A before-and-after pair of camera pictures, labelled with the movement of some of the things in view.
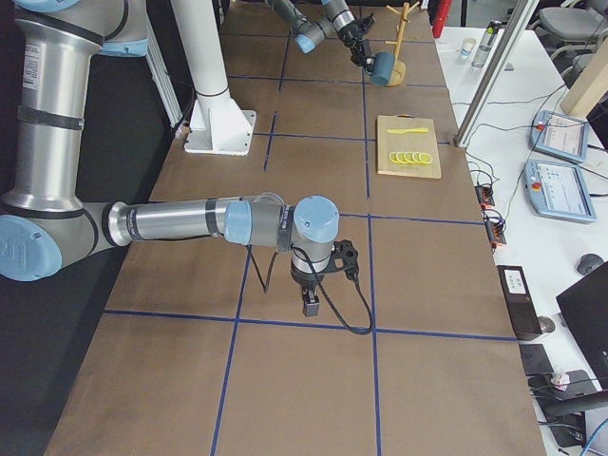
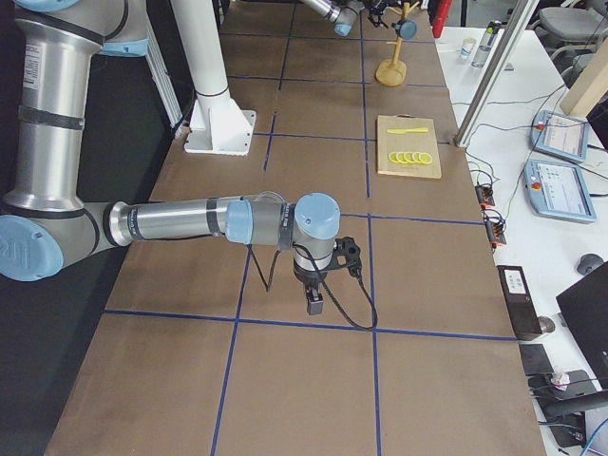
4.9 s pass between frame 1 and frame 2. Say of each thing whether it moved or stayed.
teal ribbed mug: moved
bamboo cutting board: stayed
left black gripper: moved
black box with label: stayed
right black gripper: stayed
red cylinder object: stayed
